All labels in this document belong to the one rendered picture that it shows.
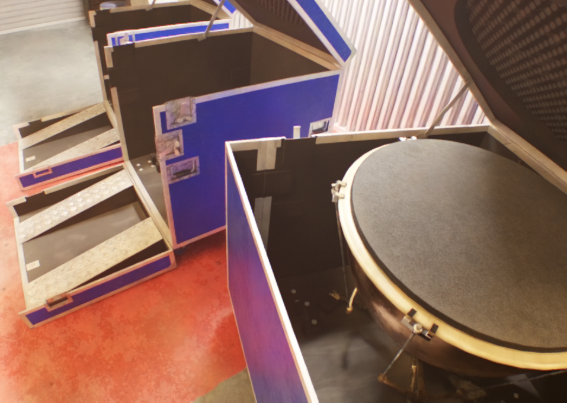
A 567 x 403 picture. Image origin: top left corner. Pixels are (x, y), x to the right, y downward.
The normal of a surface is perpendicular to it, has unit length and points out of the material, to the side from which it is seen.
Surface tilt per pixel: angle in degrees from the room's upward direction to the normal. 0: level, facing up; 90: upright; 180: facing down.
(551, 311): 0
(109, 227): 2
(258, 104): 90
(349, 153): 90
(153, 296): 0
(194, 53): 90
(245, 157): 90
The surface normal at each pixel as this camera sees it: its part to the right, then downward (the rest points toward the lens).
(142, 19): 0.55, 0.54
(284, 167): 0.28, 0.60
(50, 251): 0.06, -0.78
